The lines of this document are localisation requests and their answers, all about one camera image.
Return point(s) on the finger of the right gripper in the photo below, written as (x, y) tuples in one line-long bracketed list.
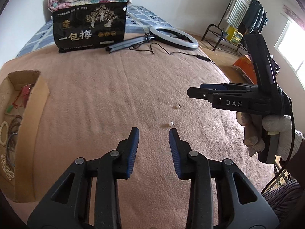
[(198, 93), (214, 86)]

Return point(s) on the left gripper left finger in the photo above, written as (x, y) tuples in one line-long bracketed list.
[(85, 195)]

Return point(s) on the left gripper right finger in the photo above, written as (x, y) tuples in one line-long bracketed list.
[(221, 196)]

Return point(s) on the blue bangle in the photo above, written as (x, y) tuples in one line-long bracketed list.
[(10, 148)]

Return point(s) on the brown wooden bead mala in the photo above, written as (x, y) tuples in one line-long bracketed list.
[(15, 124)]

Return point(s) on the red ornament charm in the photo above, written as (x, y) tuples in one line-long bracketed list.
[(25, 93)]

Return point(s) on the right hand white glove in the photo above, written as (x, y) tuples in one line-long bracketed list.
[(290, 141)]

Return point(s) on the orange gift box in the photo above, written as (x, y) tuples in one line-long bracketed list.
[(245, 67)]

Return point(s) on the black clothes rack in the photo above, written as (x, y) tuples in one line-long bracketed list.
[(215, 35)]

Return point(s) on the yellow green box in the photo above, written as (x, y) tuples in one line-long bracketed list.
[(233, 35)]

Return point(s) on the window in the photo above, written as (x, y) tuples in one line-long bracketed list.
[(291, 42)]

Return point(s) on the dark hanging clothes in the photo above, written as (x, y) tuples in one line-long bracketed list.
[(255, 18)]

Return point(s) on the black folded tripod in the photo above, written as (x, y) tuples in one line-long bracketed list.
[(129, 43)]

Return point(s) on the striped hanging cloth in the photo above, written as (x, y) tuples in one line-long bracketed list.
[(236, 12)]

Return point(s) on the pink fleece blanket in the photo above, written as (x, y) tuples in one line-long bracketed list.
[(96, 98)]

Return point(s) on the black snack bag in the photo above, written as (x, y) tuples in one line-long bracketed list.
[(89, 26)]

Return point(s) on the brown cardboard box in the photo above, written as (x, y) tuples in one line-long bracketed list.
[(18, 183)]

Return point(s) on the white ring light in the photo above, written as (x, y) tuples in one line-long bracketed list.
[(174, 37)]

